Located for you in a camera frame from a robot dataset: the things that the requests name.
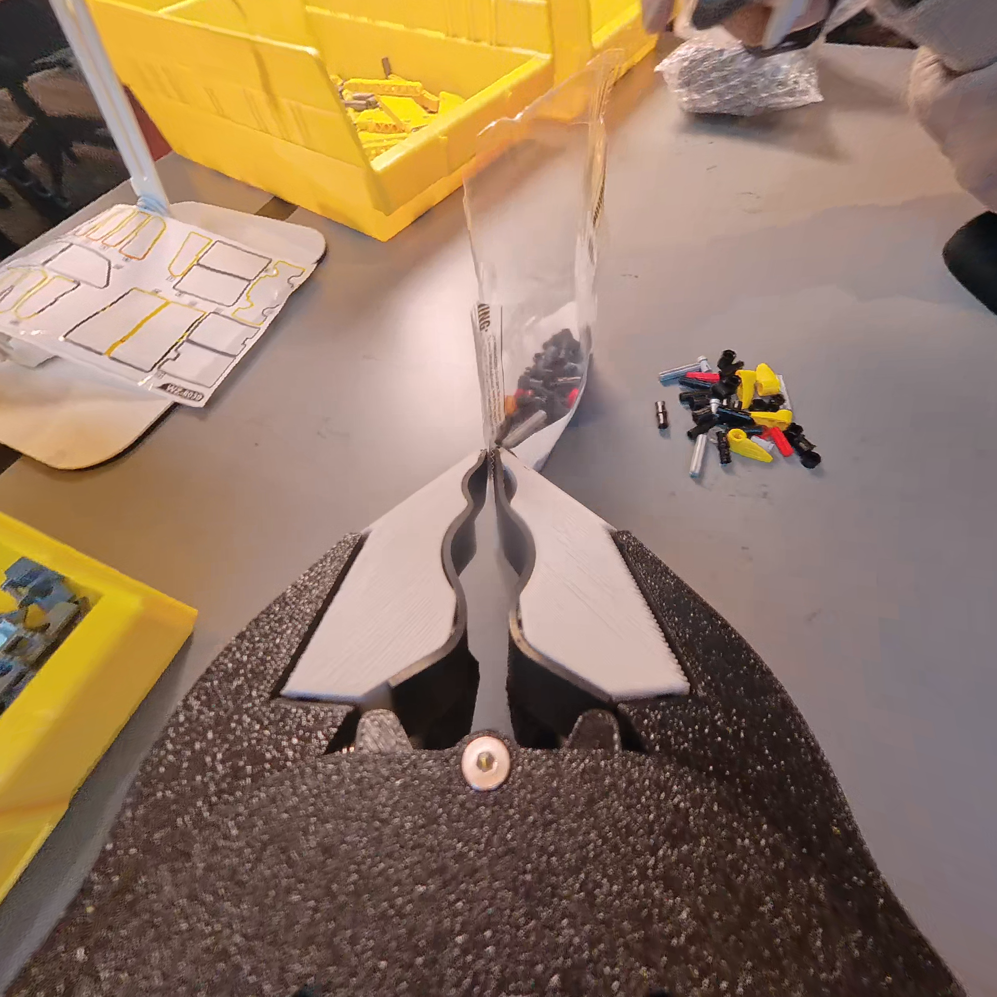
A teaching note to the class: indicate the black office chair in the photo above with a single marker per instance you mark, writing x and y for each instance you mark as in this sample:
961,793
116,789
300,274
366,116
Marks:
31,94

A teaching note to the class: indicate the clear plastic bag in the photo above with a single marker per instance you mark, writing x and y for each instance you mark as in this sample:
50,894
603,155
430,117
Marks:
538,234
740,78

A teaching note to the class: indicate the yellow bin with grey parts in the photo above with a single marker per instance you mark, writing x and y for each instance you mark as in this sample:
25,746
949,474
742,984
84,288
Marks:
109,686

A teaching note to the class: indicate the person's right forearm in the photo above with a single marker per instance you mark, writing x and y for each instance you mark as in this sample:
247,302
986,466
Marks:
958,109

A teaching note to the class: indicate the yellow divided bin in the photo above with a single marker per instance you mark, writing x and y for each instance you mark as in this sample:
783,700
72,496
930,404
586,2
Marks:
234,94

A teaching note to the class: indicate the person's right hand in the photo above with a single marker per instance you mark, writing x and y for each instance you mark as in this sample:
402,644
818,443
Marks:
771,24

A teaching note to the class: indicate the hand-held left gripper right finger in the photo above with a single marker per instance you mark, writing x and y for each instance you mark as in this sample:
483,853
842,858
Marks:
600,608

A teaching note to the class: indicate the white sticker sheet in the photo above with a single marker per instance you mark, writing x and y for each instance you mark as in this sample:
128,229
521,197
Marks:
140,312

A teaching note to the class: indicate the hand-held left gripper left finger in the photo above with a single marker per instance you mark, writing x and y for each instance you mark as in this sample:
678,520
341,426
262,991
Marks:
390,608

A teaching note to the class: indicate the pile of grey connector parts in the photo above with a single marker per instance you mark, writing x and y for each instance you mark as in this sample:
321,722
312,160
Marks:
31,623

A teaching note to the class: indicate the pile of yellow parts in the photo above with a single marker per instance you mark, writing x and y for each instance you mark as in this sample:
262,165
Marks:
398,117

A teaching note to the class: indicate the black textured pad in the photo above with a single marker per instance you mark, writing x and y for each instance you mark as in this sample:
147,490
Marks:
979,262

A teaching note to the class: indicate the pile of small colourful parts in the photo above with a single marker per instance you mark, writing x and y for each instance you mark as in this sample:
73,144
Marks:
748,413

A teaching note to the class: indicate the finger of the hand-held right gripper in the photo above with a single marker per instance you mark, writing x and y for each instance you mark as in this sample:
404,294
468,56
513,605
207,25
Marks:
667,14

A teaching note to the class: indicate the white stand pole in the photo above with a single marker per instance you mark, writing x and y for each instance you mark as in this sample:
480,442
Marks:
109,94

